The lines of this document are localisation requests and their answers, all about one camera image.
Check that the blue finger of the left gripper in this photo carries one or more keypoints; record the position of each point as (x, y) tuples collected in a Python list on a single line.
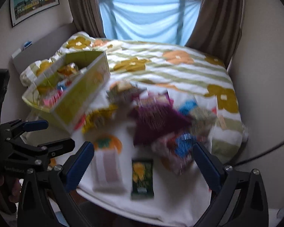
[(44, 151), (18, 127)]

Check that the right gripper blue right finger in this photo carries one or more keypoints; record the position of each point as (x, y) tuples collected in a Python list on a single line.
[(210, 166)]

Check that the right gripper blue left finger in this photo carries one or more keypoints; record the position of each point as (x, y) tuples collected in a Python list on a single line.
[(77, 164)]

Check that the white pink snack packet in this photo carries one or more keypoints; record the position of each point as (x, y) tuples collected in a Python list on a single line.
[(106, 173)]

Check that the green cracker packet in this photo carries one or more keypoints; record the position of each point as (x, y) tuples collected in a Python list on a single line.
[(142, 178)]

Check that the blue red snack bag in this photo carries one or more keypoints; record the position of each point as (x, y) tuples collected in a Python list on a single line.
[(175, 150)]

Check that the yellow snack packet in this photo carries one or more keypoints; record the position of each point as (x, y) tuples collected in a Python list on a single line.
[(98, 118)]

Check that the yellow green cardboard box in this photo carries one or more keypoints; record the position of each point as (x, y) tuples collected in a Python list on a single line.
[(62, 93)]

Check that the purple snack bag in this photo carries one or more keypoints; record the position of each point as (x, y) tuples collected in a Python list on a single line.
[(156, 120)]

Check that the grey headboard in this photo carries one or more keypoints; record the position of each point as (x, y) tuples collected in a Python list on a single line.
[(44, 48)]

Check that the floral patterned bed blanket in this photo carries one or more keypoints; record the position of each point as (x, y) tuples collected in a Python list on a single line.
[(193, 83)]

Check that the framed city picture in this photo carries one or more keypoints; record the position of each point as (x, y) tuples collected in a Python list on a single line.
[(21, 10)]

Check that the brown right curtain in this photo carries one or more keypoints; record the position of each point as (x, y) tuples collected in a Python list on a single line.
[(217, 31)]

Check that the brown curtain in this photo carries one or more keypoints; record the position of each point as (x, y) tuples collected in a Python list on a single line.
[(86, 17), (217, 31)]

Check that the brown left curtain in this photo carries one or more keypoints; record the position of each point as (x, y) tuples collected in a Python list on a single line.
[(86, 17)]

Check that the light blue window cloth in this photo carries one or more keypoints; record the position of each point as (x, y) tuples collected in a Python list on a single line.
[(159, 21)]

